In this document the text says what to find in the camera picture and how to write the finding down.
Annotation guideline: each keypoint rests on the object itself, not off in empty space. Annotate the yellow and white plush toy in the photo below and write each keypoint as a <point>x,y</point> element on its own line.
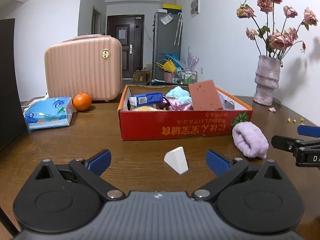
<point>145,108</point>

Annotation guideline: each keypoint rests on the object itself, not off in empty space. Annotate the trolley with bottles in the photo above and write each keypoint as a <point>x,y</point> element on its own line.
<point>186,77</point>

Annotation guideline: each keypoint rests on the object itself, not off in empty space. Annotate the small blue and white box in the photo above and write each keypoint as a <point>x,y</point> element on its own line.
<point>147,99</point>

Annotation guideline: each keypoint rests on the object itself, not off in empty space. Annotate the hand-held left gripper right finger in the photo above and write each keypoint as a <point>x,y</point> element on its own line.
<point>217,163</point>

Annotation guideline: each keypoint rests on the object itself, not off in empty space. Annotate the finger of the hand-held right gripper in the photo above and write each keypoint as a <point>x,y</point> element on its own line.
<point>308,131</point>
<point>281,142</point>

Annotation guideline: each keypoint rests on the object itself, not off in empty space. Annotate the pink bucket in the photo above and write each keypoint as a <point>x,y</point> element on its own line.
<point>169,77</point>

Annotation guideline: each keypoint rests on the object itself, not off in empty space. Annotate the orange fruit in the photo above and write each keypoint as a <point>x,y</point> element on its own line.
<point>82,102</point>

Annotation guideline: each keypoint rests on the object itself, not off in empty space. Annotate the dark brown entrance door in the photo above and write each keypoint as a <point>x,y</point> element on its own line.
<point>135,62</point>

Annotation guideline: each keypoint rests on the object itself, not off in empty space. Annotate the red cardboard box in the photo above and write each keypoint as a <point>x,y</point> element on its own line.
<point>175,127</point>

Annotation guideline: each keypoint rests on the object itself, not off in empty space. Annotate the scattered yellow petal bits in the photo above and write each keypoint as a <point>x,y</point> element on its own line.
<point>295,120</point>

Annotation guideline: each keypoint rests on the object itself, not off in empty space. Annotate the side room door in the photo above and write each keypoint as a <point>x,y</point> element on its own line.
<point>97,20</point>

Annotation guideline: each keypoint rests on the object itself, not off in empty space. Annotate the lavender towel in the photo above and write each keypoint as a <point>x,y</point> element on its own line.
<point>250,140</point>

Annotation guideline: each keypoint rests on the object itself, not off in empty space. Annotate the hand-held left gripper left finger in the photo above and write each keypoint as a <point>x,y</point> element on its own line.
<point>101,161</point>

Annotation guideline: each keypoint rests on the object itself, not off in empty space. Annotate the purple textured vase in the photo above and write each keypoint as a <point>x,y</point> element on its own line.
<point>266,80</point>

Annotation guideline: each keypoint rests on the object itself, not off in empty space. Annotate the hanging folded umbrella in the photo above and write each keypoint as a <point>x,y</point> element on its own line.
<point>178,30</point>

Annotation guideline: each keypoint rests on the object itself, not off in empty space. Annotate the pink layered sponge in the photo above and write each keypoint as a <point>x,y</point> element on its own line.
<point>205,95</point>

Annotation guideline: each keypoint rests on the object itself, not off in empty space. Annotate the yellow box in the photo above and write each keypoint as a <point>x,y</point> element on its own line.
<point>172,6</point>

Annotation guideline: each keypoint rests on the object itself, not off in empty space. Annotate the yellow bag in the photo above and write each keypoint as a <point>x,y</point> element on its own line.
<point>167,66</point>

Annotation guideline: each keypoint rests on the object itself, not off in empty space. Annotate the brown cardboard box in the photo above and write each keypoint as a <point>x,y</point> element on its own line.
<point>141,76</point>

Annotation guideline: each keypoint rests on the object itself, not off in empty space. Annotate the pink ribbed suitcase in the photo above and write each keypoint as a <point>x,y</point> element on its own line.
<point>82,72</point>

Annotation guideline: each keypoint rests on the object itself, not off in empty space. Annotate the purple satin pouch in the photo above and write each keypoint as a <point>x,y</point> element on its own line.
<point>175,104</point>

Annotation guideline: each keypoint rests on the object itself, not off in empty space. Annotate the black paper bag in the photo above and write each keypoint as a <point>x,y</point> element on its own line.
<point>10,92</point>

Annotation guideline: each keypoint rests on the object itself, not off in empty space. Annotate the grey refrigerator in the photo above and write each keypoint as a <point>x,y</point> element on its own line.
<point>162,50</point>

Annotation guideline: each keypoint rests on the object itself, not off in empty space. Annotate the clear plastic bag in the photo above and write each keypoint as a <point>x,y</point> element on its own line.
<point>167,19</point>

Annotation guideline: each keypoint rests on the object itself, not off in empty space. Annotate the blue tissue pack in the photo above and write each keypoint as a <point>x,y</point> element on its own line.
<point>47,113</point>

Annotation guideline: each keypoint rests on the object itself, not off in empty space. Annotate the light blue plush cloth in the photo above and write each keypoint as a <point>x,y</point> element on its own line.
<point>177,92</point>

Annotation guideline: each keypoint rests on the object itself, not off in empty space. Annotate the dried pink rose bouquet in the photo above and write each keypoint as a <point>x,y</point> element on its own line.
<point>277,38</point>

